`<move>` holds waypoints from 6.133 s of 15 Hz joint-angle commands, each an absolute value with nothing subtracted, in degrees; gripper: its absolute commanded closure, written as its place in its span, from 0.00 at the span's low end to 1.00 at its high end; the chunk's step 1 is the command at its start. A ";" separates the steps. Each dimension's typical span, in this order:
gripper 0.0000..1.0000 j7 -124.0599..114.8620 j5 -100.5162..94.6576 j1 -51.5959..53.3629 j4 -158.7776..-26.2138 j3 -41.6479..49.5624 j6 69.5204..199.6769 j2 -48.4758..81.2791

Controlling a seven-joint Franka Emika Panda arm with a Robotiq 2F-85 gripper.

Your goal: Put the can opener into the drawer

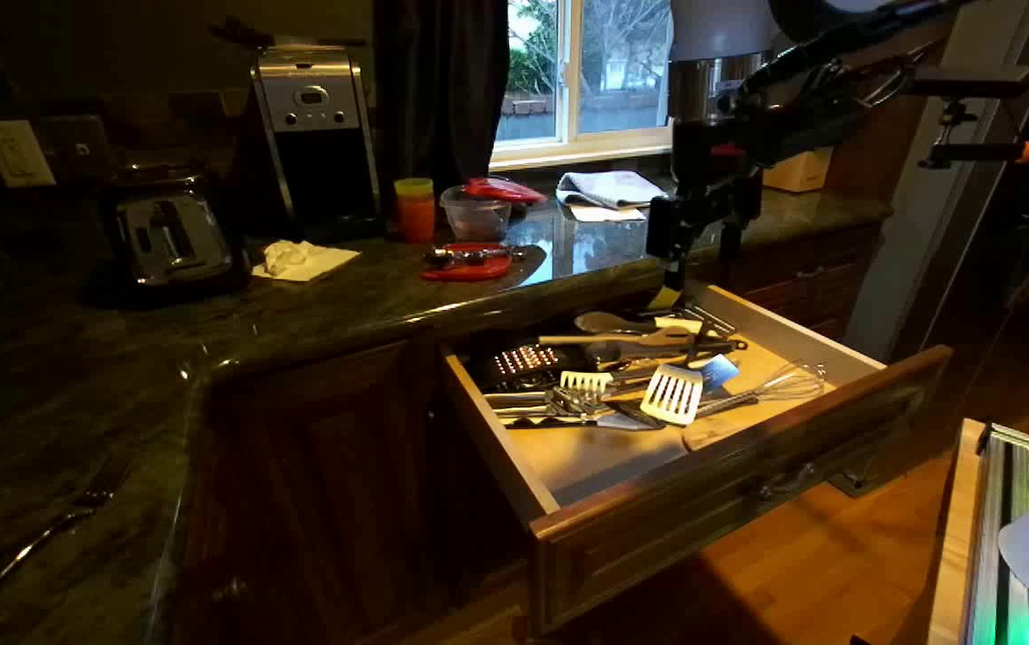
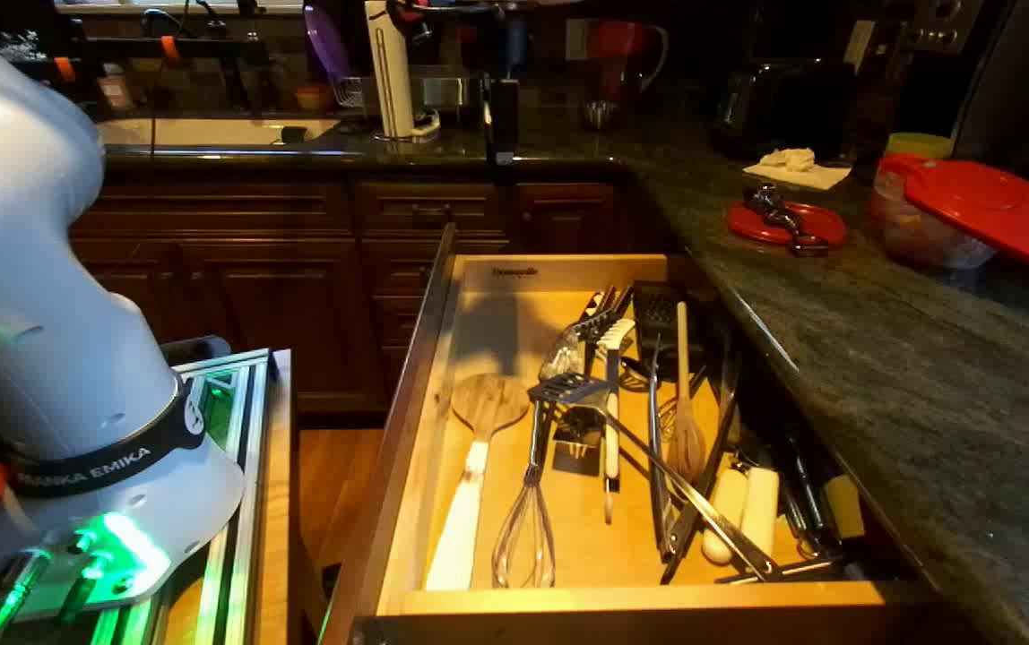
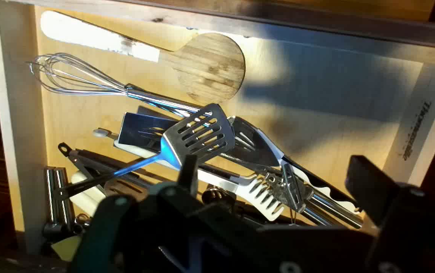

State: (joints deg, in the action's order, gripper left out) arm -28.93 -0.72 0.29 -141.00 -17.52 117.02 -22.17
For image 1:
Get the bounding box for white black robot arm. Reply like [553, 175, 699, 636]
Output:
[644, 0, 969, 289]

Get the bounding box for white folded napkin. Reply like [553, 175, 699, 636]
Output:
[255, 238, 355, 284]

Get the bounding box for silver black coffee maker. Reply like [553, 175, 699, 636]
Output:
[252, 39, 379, 238]

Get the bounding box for white papers on counter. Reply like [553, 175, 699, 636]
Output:
[556, 167, 661, 223]

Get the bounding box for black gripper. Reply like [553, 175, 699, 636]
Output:
[644, 121, 759, 286]

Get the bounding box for black toaster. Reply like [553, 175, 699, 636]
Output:
[103, 175, 237, 289]

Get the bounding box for white wall outlet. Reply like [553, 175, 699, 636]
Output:
[0, 117, 54, 186]

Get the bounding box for wooden lower cabinet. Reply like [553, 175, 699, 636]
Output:
[175, 335, 455, 645]

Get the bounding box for wooden knife block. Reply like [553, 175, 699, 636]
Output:
[764, 146, 831, 193]

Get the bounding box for orange green plastic cup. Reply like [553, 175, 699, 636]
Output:
[396, 175, 437, 242]

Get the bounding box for open wooden drawer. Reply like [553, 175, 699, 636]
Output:
[445, 286, 950, 634]

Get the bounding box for metal potato masher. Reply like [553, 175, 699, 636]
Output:
[491, 345, 564, 383]

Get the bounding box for clear plastic container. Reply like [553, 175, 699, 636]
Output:
[442, 186, 513, 242]

